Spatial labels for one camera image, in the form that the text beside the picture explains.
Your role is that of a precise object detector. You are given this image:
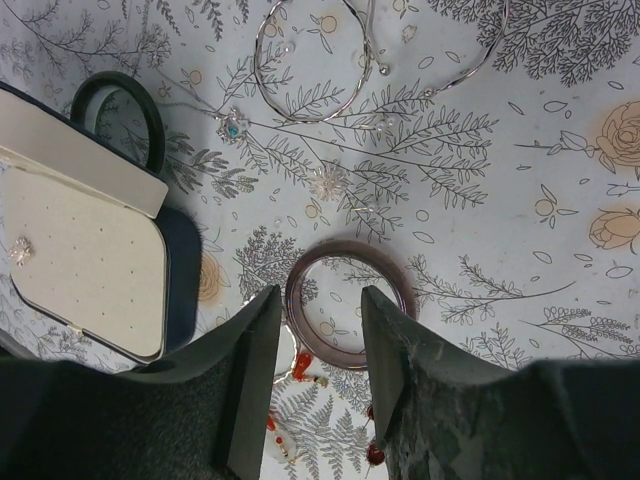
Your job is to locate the dark green bangle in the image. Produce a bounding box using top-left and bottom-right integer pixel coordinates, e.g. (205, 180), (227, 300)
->
(69, 71), (166, 176)

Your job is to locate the cream navy jewelry box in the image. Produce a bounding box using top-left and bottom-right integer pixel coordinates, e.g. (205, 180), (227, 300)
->
(1, 85), (202, 363)

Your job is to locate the orange drop earring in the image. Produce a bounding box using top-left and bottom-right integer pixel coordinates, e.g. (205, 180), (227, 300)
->
(266, 351), (329, 464)

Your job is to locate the crystal flower earring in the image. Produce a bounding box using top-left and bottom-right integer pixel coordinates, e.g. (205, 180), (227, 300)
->
(309, 165), (350, 202)

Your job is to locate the twisted silver bangle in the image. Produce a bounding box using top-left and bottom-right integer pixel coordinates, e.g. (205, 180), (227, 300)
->
(253, 1), (371, 125)

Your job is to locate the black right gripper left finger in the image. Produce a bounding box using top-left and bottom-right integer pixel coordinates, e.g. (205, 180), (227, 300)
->
(1, 286), (281, 479)

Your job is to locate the turquoise silver pendant necklace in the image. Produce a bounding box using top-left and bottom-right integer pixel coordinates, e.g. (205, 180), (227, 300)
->
(154, 69), (251, 146)

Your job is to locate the silver open cuff bangle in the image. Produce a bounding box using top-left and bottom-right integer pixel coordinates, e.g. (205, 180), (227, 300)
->
(356, 0), (511, 99)

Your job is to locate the silver flower stud in box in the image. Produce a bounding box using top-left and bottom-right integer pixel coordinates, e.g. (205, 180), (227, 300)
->
(9, 237), (34, 267)

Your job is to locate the floral patterned tablecloth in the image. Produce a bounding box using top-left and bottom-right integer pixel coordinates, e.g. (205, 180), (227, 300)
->
(1, 1), (639, 479)

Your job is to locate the red bead earring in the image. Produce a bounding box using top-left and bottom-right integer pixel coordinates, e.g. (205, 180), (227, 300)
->
(365, 404), (385, 471)

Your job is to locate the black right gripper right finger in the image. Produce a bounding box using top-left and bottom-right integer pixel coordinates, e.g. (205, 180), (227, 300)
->
(361, 286), (639, 479)

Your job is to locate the dark purple bangle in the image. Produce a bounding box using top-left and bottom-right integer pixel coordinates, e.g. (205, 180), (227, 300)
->
(285, 240), (417, 370)

